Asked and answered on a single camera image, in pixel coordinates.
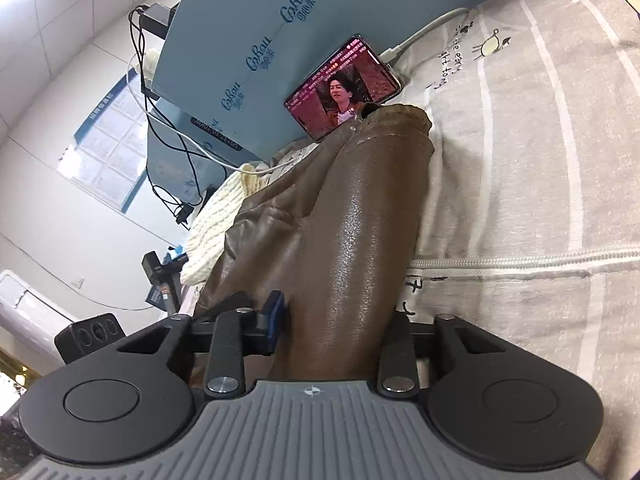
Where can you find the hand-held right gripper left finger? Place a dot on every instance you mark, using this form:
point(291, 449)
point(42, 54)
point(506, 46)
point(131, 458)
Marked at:
point(275, 320)

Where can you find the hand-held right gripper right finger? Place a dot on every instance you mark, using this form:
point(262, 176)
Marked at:
point(397, 345)

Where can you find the brown leather jacket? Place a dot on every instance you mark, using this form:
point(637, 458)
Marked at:
point(350, 210)

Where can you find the cream knitted sweater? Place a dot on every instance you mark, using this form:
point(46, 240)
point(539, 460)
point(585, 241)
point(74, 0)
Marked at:
point(215, 220)

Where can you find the black device on stand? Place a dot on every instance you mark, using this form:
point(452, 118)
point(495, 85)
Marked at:
point(160, 280)

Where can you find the black three-lens sensor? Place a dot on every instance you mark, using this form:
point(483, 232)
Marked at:
point(92, 332)

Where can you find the blue carton dark label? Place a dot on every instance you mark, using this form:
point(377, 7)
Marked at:
point(175, 160)

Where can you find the smartphone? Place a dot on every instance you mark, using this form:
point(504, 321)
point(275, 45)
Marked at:
point(345, 85)

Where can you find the white air conditioner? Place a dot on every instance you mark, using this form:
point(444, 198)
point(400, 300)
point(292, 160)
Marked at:
point(25, 305)

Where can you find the large blue carton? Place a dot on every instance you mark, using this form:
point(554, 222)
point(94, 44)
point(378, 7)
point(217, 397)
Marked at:
point(260, 20)

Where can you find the black power adapter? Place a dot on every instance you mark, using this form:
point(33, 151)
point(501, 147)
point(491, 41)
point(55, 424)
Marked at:
point(157, 17)

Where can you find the wall poster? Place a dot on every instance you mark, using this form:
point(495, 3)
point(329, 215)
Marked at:
point(105, 140)

